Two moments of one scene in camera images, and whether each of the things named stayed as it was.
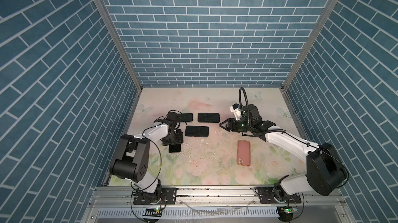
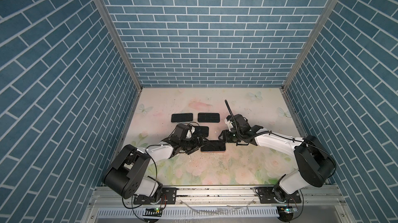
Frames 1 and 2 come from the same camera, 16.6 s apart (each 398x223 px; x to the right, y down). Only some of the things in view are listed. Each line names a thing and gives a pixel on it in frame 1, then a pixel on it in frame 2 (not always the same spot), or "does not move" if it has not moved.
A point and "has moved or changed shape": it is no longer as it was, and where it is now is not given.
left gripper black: x=180 y=138 to x=196 y=145
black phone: x=185 y=117 does not move
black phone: x=174 y=148 has moved or changed shape
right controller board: x=285 y=213 does not move
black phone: x=197 y=131 does not move
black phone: x=208 y=117 does not move
